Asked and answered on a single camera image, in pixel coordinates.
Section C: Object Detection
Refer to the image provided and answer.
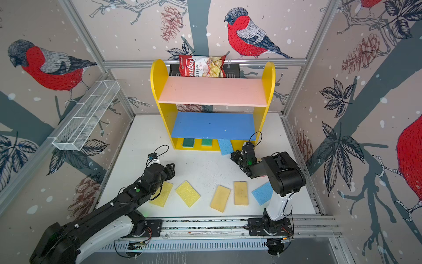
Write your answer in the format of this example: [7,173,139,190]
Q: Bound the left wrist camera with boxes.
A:
[148,152,158,161]

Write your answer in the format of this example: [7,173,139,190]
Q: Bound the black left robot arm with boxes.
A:
[29,154,175,264]

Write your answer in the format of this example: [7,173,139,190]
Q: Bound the dark green sponge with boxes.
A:
[182,138,195,148]

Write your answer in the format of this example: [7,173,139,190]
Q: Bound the tan sponge upright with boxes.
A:
[234,181,249,206]

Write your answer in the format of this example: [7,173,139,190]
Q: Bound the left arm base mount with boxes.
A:
[126,211,163,239]

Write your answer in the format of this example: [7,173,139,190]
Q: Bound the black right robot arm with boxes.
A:
[230,141,306,234]

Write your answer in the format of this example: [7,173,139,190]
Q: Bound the light green sponge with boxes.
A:
[201,139,213,147]

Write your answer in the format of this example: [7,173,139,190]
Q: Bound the red cassava chips bag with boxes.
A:
[179,55,226,78]

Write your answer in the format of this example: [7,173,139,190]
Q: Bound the black wire basket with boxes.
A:
[169,64,240,78]

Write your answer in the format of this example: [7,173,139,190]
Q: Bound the orange yellow sponge tilted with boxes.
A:
[210,185,231,213]

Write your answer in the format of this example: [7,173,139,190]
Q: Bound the yellow shelf unit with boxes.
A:
[151,59,276,151]

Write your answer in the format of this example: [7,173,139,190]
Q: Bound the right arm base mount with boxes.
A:
[246,216,293,237]

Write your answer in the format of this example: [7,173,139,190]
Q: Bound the blue sponge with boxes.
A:
[252,182,273,206]
[218,139,234,156]

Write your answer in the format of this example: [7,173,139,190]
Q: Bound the aluminium rail frame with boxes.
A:
[148,214,342,240]

